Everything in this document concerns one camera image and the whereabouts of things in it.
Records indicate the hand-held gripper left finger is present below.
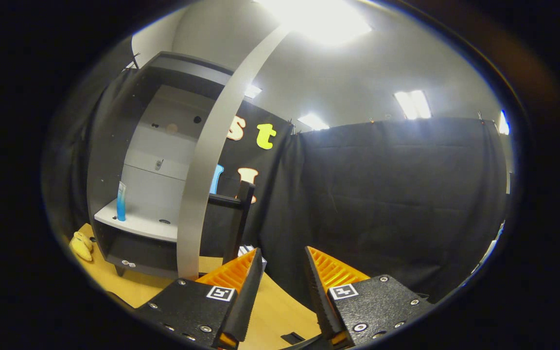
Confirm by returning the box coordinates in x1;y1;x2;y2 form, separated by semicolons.
134;247;263;350

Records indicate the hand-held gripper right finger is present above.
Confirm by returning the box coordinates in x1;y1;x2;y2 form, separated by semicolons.
304;246;434;348

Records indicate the black door handle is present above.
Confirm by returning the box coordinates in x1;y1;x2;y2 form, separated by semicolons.
207;181;256;265

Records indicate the white blue cosmetic tube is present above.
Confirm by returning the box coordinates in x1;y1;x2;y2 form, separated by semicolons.
116;181;127;222

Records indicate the black backdrop cloth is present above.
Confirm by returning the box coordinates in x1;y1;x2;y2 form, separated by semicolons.
42;49;511;312

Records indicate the light grey cabinet shelf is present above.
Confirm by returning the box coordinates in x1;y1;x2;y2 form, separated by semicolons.
94;198;179;243

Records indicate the yellow plush toy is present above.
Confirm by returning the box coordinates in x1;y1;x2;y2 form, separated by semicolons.
70;231;94;262

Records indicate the dark grey cabinet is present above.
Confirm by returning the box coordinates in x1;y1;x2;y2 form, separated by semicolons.
86;51;242;279

